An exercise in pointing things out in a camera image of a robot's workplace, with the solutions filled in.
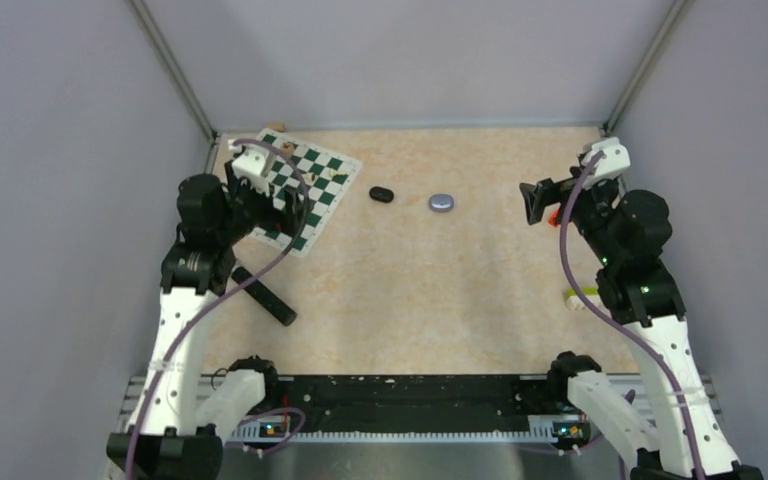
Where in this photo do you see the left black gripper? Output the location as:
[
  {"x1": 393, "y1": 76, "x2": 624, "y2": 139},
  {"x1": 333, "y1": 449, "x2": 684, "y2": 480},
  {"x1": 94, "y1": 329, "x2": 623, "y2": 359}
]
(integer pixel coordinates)
[{"x1": 217, "y1": 158, "x2": 313, "y2": 243}]

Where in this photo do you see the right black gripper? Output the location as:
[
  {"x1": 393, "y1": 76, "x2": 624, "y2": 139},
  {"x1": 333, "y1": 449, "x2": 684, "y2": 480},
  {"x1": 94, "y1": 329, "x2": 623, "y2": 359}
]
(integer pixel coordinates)
[{"x1": 521, "y1": 166, "x2": 622, "y2": 265}]

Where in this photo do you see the black earbud charging case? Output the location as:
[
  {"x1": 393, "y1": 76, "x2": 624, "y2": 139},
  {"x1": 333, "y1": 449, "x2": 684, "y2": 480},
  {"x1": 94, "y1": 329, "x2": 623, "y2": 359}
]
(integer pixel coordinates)
[{"x1": 368, "y1": 186, "x2": 395, "y2": 203}]

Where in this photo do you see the grey purple charging case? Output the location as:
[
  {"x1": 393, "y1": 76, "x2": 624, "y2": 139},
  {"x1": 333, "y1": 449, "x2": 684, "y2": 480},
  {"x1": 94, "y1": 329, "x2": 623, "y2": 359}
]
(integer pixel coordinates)
[{"x1": 428, "y1": 193, "x2": 455, "y2": 213}]

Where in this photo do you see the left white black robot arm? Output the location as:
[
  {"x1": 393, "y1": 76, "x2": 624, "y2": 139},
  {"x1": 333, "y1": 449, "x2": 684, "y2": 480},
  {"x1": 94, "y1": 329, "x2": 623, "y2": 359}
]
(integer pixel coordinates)
[{"x1": 106, "y1": 153, "x2": 308, "y2": 479}]

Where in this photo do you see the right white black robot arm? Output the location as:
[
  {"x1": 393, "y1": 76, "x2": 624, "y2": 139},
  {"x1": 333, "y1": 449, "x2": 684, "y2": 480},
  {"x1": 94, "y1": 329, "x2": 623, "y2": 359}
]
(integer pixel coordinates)
[{"x1": 519, "y1": 178, "x2": 763, "y2": 479}]

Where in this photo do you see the red block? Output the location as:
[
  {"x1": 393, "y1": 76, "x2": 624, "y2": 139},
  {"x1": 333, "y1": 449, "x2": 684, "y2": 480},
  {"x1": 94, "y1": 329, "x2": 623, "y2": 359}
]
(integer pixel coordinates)
[{"x1": 547, "y1": 209, "x2": 562, "y2": 228}]

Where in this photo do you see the green white chessboard mat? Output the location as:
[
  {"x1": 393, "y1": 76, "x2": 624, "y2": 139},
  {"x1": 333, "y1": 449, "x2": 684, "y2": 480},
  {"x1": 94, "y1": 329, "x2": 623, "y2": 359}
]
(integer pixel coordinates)
[{"x1": 249, "y1": 128, "x2": 363, "y2": 258}]

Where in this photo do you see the wooden piece at corner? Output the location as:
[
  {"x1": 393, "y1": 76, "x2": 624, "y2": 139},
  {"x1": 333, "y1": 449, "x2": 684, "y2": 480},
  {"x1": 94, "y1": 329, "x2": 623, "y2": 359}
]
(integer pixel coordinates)
[{"x1": 268, "y1": 122, "x2": 287, "y2": 132}]

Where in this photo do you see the black cuboid bar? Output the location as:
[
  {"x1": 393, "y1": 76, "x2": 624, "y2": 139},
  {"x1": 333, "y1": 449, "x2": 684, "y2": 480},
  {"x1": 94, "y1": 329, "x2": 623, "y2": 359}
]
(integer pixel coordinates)
[{"x1": 231, "y1": 265, "x2": 298, "y2": 327}]

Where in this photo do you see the green white toy brick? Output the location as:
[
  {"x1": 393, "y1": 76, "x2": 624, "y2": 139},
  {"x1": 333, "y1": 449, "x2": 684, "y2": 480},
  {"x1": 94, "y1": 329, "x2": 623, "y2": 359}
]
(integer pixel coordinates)
[{"x1": 563, "y1": 287, "x2": 604, "y2": 310}]

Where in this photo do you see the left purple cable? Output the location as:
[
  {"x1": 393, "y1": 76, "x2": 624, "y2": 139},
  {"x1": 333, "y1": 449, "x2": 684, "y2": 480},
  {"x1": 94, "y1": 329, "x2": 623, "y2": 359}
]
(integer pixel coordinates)
[{"x1": 122, "y1": 137, "x2": 314, "y2": 480}]

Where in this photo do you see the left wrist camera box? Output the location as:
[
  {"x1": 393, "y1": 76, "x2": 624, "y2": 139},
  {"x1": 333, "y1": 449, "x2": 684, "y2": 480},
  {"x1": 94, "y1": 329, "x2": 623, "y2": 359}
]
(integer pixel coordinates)
[{"x1": 226, "y1": 139, "x2": 279, "y2": 196}]

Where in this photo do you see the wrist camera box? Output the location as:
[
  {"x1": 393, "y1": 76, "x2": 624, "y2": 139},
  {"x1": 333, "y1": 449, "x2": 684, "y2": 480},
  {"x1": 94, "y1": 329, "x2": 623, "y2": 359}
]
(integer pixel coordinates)
[
  {"x1": 226, "y1": 139, "x2": 279, "y2": 196},
  {"x1": 578, "y1": 136, "x2": 631, "y2": 189}
]

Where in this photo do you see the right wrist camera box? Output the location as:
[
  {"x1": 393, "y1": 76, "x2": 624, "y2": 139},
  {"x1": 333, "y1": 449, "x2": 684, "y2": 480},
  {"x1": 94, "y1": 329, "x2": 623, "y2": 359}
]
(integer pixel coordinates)
[{"x1": 578, "y1": 136, "x2": 631, "y2": 189}]

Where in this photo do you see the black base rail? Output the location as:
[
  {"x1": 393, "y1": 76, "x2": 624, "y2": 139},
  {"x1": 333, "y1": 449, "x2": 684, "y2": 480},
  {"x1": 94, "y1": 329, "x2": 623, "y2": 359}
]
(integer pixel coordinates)
[{"x1": 254, "y1": 374, "x2": 592, "y2": 439}]

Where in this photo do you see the white perforated cable duct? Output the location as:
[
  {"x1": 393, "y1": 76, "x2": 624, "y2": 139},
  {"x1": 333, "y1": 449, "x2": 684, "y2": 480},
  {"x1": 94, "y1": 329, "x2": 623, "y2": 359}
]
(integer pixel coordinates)
[{"x1": 224, "y1": 421, "x2": 558, "y2": 445}]

